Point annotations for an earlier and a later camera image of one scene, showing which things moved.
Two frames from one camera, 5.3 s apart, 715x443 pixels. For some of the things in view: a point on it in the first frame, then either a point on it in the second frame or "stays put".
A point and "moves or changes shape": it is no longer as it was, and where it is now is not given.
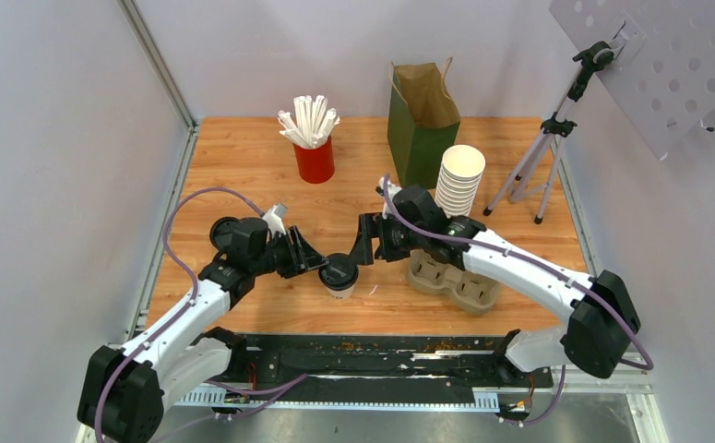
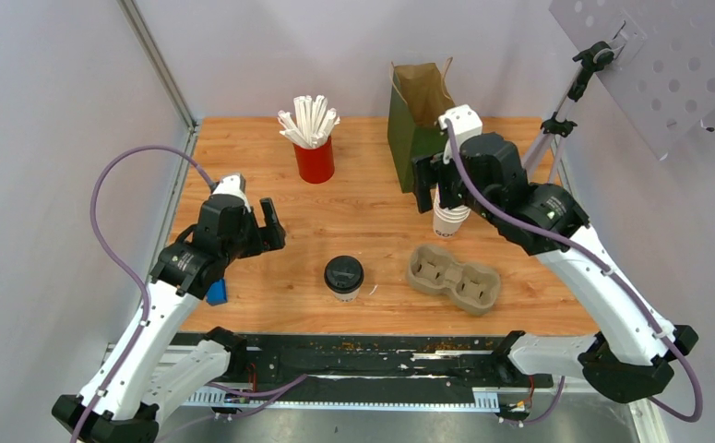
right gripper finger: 362,252 to 423,195
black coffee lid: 340,273 stays put
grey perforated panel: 674,60 stays put
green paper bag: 423,122 stays put
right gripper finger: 370,225 to 427,169
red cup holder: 315,165 stays put
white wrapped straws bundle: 312,123 stays put
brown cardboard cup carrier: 471,292 stays put
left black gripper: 309,257 to 267,238
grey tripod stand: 536,167 stays put
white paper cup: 340,293 moves or changes shape
